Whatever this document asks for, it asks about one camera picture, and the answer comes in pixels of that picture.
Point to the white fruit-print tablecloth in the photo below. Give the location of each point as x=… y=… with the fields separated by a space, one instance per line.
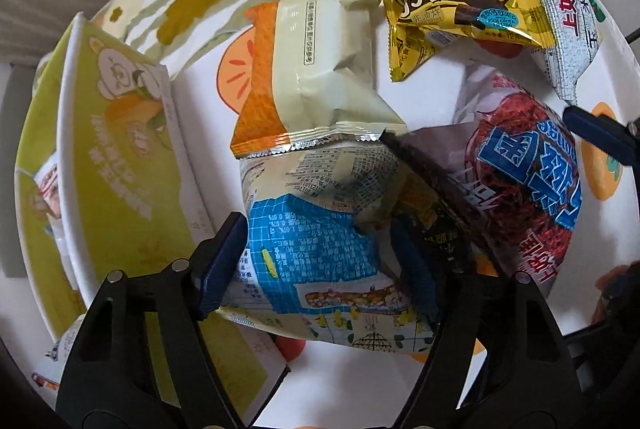
x=590 y=219

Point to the black snack packet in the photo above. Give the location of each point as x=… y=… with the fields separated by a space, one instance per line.
x=445 y=209

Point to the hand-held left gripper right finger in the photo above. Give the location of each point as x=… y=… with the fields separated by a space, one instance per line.
x=415 y=269

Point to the green cardboard box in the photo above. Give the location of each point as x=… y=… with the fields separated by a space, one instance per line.
x=125 y=159

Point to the blue white grid snack packet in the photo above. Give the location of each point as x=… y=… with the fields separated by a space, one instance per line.
x=310 y=234

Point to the red blue snack packet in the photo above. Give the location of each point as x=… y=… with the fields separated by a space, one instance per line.
x=520 y=159

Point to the light blue snack packet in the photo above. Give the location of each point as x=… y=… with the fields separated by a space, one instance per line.
x=50 y=361

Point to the white red-label snack packet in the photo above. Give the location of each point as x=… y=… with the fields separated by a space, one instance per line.
x=565 y=9

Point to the pink white snack packet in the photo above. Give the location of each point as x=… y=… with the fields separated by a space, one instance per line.
x=47 y=189

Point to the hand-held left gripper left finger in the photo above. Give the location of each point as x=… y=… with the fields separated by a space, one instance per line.
x=220 y=266

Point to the cream orange snack packet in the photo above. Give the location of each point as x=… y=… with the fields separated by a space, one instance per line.
x=325 y=59

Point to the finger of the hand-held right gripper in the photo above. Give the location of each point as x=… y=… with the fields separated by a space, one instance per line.
x=595 y=129

